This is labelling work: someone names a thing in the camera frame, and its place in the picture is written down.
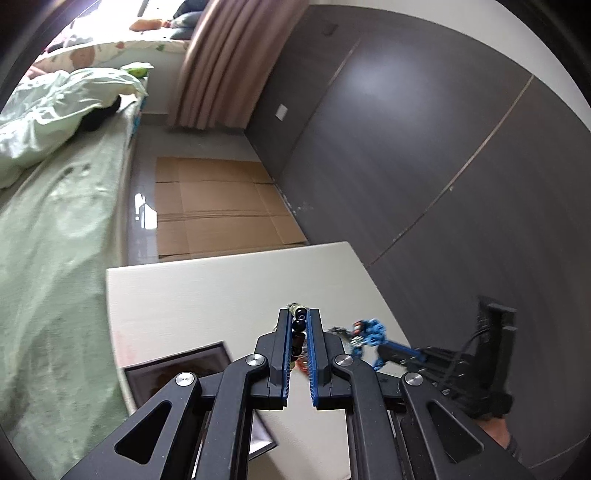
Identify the flattened cardboard box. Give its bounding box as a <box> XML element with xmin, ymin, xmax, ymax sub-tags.
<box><xmin>154</xmin><ymin>156</ymin><xmax>308</xmax><ymax>262</ymax></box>

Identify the green plush toy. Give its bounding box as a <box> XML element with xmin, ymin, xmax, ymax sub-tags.
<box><xmin>121</xmin><ymin>61</ymin><xmax>154</xmax><ymax>79</ymax></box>

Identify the white printed pillow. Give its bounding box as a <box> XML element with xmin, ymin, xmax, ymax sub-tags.
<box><xmin>36</xmin><ymin>39</ymin><xmax>191</xmax><ymax>75</ymax></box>

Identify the dark blue pillow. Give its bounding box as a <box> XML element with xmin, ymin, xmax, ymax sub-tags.
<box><xmin>167</xmin><ymin>12</ymin><xmax>203</xmax><ymax>41</ymax></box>

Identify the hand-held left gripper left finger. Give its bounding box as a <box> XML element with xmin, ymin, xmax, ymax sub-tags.
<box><xmin>60</xmin><ymin>308</ymin><xmax>297</xmax><ymax>480</ymax></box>

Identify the person's right forearm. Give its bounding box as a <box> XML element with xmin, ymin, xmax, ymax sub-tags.
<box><xmin>478</xmin><ymin>414</ymin><xmax>525</xmax><ymax>463</ymax></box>

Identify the bed with green sheet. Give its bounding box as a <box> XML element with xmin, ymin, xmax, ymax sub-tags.
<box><xmin>0</xmin><ymin>99</ymin><xmax>149</xmax><ymax>467</ymax></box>

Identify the light green duvet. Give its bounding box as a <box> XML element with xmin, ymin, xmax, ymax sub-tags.
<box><xmin>0</xmin><ymin>67</ymin><xmax>149</xmax><ymax>189</ymax></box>

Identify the orange plush toy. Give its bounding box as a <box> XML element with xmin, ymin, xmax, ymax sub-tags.
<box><xmin>129</xmin><ymin>17</ymin><xmax>168</xmax><ymax>32</ymax></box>

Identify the dark beaded bracelet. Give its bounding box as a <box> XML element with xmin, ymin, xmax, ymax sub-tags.
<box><xmin>285</xmin><ymin>302</ymin><xmax>311</xmax><ymax>376</ymax></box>

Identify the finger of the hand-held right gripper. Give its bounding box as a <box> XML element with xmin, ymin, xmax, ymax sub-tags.
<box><xmin>349</xmin><ymin>342</ymin><xmax>419</xmax><ymax>371</ymax></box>
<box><xmin>353</xmin><ymin>318</ymin><xmax>423</xmax><ymax>360</ymax></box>

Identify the pink curtain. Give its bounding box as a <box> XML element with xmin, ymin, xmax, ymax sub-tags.
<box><xmin>166</xmin><ymin>0</ymin><xmax>311</xmax><ymax>136</ymax></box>

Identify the black jewelry tray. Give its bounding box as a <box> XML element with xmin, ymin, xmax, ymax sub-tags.
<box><xmin>122</xmin><ymin>340</ymin><xmax>280</xmax><ymax>462</ymax></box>

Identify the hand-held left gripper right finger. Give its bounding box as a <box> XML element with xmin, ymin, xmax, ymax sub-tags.
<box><xmin>307</xmin><ymin>308</ymin><xmax>537</xmax><ymax>480</ymax></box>

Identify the black cloth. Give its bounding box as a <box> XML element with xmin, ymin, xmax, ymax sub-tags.
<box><xmin>78</xmin><ymin>95</ymin><xmax>123</xmax><ymax>132</ymax></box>

